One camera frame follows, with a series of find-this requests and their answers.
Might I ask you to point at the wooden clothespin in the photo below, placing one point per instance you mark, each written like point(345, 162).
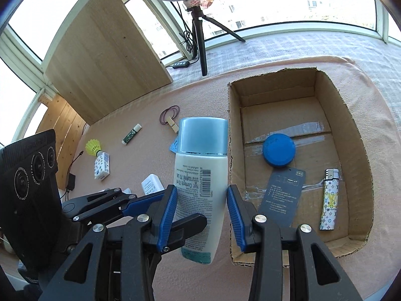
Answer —
point(170, 121)

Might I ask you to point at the pine plank headboard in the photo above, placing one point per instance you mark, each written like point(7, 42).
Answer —
point(68, 126)

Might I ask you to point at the blue phone stand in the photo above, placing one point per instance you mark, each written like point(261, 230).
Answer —
point(173, 146)

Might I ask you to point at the cardboard box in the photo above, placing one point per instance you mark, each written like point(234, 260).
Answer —
point(306, 105)

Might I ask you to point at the white lotion bottle blue cap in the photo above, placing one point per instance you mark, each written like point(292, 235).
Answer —
point(201, 179)

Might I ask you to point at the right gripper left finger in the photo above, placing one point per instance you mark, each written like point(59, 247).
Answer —
point(93, 271)

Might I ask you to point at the black paper card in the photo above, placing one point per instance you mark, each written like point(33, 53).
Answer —
point(282, 195)

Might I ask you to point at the patterned lighter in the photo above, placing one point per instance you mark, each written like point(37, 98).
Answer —
point(330, 200)

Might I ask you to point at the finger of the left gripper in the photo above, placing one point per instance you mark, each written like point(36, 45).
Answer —
point(185, 225)
point(108, 205)

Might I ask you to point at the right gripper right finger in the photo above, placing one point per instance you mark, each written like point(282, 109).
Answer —
point(314, 273)

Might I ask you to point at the black tripod stand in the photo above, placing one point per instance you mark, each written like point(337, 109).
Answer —
point(197, 26)

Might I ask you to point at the blue round container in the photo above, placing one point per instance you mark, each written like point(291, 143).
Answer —
point(278, 150)

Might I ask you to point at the large oak wood board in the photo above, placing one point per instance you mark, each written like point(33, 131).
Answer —
point(100, 60)

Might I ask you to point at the ring light inline remote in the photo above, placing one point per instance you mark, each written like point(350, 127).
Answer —
point(181, 64)

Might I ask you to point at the checkered grey bed sheet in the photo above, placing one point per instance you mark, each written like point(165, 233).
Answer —
point(380, 61)

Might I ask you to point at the yellow shuttlecock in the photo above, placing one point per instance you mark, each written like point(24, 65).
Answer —
point(93, 147)

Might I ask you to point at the white usb wall charger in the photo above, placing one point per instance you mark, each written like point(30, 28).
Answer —
point(151, 184)

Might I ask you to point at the star pattern tissue pack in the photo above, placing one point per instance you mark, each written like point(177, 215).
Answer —
point(102, 165)

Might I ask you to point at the black power adapter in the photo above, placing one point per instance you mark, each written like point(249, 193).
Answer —
point(70, 182)

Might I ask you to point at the green lip balm stick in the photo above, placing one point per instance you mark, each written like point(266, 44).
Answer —
point(131, 134)

